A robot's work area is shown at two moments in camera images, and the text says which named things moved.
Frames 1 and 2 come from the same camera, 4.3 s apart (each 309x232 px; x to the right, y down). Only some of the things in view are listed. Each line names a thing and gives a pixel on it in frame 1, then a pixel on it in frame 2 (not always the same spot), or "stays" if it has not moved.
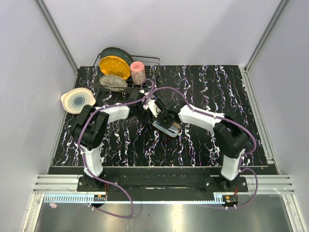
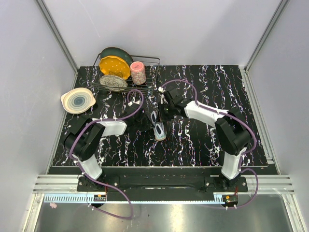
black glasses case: (172, 129) -> (159, 125)
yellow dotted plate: (113, 65) stays
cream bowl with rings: (74, 100) stays
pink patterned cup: (138, 72) stays
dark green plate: (117, 52) stays
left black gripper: (141, 104) -> (147, 125)
